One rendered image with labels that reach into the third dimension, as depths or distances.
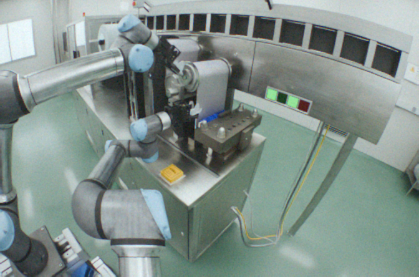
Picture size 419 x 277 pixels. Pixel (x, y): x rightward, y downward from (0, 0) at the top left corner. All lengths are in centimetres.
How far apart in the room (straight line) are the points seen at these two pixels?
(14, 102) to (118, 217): 32
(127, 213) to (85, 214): 9
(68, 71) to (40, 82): 7
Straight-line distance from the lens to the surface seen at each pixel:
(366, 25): 92
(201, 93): 86
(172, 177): 75
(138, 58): 50
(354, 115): 94
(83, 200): 43
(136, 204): 38
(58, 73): 47
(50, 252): 84
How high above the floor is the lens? 147
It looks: 28 degrees down
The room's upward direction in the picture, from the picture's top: 5 degrees clockwise
